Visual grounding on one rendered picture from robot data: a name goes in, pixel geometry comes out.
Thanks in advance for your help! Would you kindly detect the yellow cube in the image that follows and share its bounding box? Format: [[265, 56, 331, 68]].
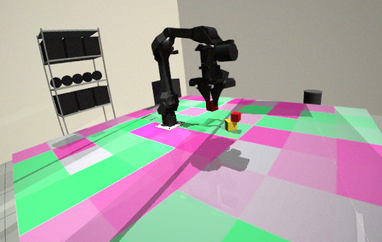
[[225, 118, 237, 131]]

